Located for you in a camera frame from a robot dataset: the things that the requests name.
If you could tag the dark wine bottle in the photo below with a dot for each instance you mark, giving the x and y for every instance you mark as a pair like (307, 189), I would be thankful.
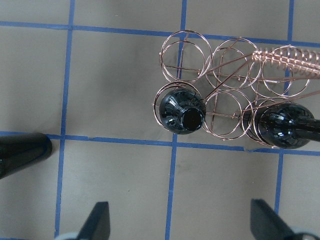
(285, 125)
(182, 111)
(20, 151)

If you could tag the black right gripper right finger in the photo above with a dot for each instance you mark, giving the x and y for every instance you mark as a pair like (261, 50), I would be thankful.
(265, 224)

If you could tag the copper wire bottle basket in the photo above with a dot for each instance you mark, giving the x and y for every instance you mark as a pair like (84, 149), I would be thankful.
(234, 77)

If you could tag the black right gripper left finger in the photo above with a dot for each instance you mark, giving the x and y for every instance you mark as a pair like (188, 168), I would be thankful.
(97, 225)

